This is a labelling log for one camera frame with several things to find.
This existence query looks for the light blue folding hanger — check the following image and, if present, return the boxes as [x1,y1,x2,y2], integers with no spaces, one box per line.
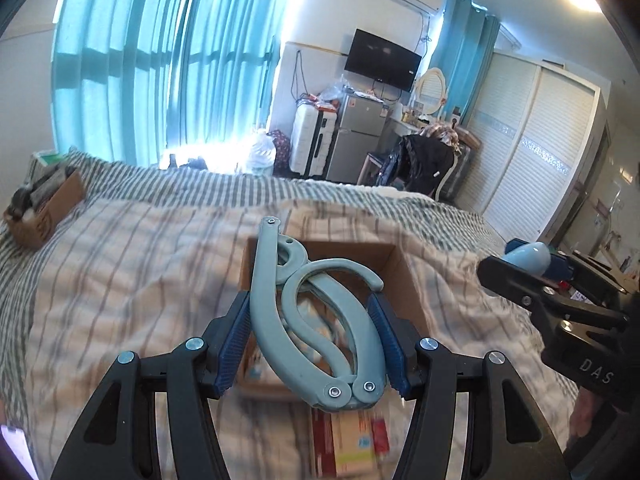
[250,216,386,412]

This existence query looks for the smartphone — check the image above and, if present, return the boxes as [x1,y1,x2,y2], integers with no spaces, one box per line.
[1,425,38,479]

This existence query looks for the white sliding wardrobe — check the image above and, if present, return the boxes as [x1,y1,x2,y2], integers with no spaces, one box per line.
[454,52,606,243]

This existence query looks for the open brown cardboard box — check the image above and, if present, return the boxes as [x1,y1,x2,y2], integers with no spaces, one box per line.
[236,240,435,402]

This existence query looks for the chair with black jacket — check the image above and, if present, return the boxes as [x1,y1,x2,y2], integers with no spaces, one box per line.
[376,125,460,200]

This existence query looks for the amoxicillin medicine box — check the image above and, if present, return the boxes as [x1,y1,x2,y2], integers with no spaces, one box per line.
[310,408,392,479]

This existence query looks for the beige plaid blanket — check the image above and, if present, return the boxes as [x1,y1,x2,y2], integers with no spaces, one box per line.
[22,200,577,478]

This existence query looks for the oval white vanity mirror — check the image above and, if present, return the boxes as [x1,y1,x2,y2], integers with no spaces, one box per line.
[412,67,447,115]

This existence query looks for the silver mini fridge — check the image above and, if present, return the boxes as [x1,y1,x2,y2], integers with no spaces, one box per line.
[326,92,390,184]

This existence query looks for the small cardboard box with clutter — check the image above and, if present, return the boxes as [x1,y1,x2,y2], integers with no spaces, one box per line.
[2,151,86,249]

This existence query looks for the narrow blue curtain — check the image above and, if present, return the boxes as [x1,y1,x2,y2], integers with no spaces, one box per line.
[430,0,501,118]

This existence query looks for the green checked bed sheet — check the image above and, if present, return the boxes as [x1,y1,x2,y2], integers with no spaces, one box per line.
[0,148,507,411]

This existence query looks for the white suitcase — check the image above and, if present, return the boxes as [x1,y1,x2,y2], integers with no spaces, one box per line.
[288,103,337,178]

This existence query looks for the white plastic bag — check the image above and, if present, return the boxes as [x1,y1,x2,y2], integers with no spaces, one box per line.
[245,130,277,177]

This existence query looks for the large blue window curtain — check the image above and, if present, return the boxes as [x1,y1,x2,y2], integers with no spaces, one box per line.
[51,0,286,166]

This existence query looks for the black wall television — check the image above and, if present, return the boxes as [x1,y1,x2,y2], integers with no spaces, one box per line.
[345,29,422,92]

